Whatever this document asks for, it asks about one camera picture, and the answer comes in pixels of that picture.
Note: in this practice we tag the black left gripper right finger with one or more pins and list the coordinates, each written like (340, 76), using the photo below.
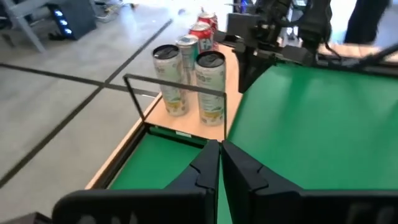
(242, 180)

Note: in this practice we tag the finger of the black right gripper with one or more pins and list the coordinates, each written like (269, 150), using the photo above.
(259, 67)
(245, 71)

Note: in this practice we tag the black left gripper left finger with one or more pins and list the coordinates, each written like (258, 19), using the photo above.
(202, 174)

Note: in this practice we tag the white Celsius can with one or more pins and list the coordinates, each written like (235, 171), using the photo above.
(211, 87)
(169, 77)

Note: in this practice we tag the red Fanta can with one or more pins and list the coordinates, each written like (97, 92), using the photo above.
(202, 34)

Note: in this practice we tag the blue silver energy drink can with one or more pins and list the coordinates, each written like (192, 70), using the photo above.
(188, 46)

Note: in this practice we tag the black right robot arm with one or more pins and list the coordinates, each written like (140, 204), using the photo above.
(314, 21)

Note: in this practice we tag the red Coca-Cola can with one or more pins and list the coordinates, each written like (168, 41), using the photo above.
(207, 18)

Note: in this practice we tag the green table mat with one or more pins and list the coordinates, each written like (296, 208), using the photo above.
(311, 130)

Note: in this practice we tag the person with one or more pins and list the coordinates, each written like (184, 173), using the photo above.
(367, 18)

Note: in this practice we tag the black computer blue lights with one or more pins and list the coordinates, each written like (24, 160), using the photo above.
(77, 18)

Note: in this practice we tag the black metal shelf frame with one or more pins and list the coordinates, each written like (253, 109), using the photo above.
(174, 84)

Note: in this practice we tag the grey furniture frame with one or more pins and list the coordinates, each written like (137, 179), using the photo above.
(21, 18)

